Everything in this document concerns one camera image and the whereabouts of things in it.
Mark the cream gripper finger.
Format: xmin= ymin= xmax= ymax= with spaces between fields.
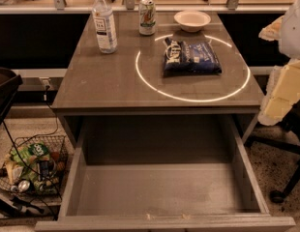
xmin=257 ymin=59 xmax=300 ymax=126
xmin=258 ymin=16 xmax=283 ymax=42

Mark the clear plastic water bottle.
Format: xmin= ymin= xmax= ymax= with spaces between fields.
xmin=92 ymin=0 xmax=117 ymax=54

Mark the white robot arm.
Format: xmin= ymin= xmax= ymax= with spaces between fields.
xmin=257 ymin=0 xmax=300 ymax=126

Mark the grey open drawer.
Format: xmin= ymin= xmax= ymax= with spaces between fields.
xmin=35 ymin=115 xmax=295 ymax=232

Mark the black office chair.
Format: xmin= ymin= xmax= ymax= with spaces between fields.
xmin=245 ymin=101 xmax=300 ymax=203

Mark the white ceramic bowl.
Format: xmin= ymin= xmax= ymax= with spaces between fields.
xmin=174 ymin=11 xmax=211 ymax=33

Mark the blue chip bag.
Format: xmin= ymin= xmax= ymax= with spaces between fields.
xmin=163 ymin=37 xmax=222 ymax=77

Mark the white green soda can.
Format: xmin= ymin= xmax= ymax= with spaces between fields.
xmin=138 ymin=0 xmax=156 ymax=36

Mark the grey cabinet table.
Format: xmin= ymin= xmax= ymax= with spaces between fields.
xmin=52 ymin=11 xmax=263 ymax=141

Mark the black bin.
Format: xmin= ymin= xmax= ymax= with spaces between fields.
xmin=0 ymin=67 xmax=22 ymax=125

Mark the green snack bag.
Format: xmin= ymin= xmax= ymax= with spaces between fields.
xmin=11 ymin=142 xmax=50 ymax=182

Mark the silver can in basket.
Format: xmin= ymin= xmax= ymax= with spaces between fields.
xmin=17 ymin=180 xmax=31 ymax=192

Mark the black power cable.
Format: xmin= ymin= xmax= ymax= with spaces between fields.
xmin=0 ymin=84 xmax=63 ymax=220

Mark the black wire basket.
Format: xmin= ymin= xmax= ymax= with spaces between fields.
xmin=0 ymin=135 xmax=68 ymax=195

